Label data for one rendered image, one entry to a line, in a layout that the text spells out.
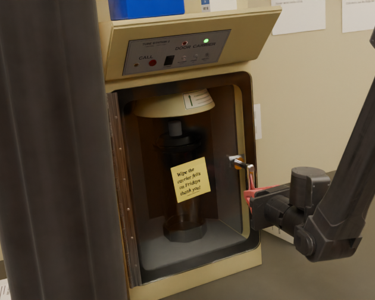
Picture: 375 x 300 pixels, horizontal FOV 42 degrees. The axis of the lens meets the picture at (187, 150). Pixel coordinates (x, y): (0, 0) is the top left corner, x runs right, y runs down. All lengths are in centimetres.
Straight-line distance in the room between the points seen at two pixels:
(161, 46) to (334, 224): 40
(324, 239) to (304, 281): 34
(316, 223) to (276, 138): 87
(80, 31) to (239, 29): 74
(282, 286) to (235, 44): 51
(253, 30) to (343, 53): 87
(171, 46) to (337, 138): 105
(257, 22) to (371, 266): 60
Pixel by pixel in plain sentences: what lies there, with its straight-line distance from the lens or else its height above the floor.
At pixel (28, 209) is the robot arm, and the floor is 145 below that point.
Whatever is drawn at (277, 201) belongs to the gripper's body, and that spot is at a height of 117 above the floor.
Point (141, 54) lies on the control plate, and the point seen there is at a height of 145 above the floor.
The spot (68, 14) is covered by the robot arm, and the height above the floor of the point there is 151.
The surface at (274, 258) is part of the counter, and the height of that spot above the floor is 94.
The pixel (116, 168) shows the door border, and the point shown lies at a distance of 91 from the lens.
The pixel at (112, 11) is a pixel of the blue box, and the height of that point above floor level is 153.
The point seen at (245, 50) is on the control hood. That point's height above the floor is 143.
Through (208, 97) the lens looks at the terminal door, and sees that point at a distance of 96.
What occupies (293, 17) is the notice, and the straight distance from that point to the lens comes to 162.
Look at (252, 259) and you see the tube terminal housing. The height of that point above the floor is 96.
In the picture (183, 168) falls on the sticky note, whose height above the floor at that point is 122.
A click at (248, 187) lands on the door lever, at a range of 100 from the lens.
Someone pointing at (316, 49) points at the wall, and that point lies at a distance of 168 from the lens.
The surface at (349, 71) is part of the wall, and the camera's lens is 179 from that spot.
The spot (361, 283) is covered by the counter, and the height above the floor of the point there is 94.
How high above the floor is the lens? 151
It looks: 16 degrees down
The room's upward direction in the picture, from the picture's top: 5 degrees counter-clockwise
